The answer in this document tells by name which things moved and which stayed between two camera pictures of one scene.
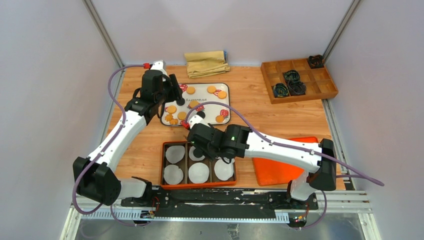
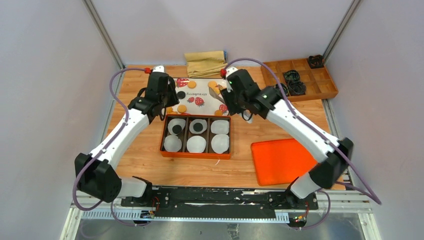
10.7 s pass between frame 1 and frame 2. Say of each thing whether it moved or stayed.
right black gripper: moved
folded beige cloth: stayed
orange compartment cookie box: moved
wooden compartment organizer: stayed
